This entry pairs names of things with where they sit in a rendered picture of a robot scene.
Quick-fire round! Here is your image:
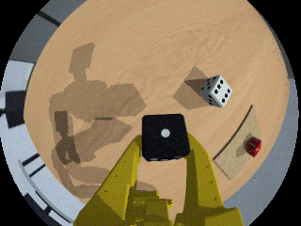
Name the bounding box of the red die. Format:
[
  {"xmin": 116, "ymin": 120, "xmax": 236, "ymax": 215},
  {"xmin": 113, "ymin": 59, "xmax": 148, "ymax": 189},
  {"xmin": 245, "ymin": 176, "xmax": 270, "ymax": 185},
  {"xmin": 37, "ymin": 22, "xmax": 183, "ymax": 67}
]
[{"xmin": 246, "ymin": 137, "xmax": 261, "ymax": 157}]

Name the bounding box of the tan textured mat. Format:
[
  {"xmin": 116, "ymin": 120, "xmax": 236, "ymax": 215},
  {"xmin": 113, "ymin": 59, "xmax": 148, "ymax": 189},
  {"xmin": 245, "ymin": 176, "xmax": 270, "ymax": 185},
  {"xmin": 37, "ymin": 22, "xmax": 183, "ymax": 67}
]
[{"xmin": 214, "ymin": 105, "xmax": 261, "ymax": 180}]

